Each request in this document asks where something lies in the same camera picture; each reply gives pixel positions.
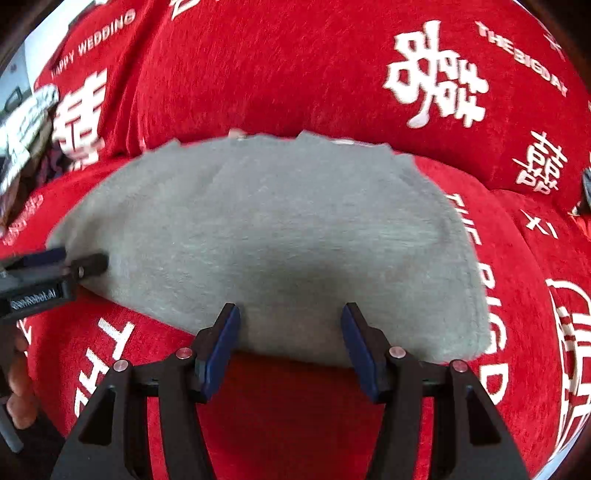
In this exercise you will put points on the red printed sofa cover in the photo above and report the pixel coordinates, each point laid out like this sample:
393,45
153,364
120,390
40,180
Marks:
295,69

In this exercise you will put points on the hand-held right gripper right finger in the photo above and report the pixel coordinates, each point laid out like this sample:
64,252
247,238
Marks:
362,355

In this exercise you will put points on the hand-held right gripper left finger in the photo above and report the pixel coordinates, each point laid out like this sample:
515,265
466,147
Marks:
222,355

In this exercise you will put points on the pale grey-blue cloth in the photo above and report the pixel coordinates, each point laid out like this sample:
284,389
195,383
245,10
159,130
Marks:
25,120

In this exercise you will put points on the dark patterned cloth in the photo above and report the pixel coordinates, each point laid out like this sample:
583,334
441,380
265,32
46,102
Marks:
48,161

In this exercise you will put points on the person's left hand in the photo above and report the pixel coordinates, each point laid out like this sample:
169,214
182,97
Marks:
21,387

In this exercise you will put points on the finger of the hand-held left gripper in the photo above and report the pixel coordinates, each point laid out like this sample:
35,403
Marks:
90,265
44,257

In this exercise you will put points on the grey knit sweater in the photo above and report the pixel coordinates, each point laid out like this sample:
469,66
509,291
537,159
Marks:
277,240

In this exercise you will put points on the grey-blue fluffy cloth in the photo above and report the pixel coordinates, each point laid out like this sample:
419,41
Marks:
587,184

